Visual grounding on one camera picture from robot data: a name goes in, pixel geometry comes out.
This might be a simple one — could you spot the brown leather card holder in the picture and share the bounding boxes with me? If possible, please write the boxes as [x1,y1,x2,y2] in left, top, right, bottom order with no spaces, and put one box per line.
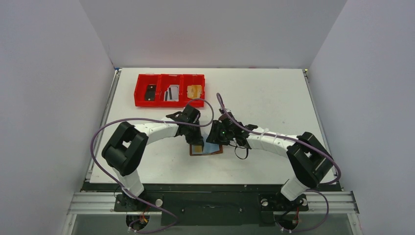
[189,143,223,156]

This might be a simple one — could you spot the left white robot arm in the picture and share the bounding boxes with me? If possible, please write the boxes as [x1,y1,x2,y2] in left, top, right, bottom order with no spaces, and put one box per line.
[101,105,204,211]

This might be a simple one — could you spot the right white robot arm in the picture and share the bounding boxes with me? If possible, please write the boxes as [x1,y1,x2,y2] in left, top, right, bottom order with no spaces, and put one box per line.
[207,114,333,209]

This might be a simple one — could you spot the yellow card holder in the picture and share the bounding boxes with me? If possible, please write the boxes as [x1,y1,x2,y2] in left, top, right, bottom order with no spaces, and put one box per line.
[186,85,203,99]

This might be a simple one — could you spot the white cards in bin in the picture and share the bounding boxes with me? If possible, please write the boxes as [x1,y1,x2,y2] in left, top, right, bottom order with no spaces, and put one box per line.
[164,85,179,102]

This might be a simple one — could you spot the black card holder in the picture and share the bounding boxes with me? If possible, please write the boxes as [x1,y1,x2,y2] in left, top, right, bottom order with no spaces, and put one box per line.
[144,84,157,101]

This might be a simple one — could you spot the red right bin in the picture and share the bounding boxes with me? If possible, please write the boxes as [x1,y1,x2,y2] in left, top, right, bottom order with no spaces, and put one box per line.
[179,74,205,105]

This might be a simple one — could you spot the red bin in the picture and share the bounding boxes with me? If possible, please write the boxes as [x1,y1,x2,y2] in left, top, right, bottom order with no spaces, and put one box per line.
[179,74,205,105]
[134,74,161,108]
[161,74,181,108]

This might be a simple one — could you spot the red middle bin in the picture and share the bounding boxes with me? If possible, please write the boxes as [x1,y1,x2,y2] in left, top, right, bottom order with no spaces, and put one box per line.
[161,74,181,108]

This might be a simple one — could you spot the red left bin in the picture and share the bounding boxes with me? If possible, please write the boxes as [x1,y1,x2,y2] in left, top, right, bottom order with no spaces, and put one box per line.
[134,74,161,108]

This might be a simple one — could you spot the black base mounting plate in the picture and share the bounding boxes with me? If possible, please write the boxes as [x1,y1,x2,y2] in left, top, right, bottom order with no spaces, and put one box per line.
[70,184,341,230]

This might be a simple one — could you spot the aluminium frame rail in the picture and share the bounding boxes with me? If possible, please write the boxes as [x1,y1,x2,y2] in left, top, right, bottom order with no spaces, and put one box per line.
[68,191,359,215]

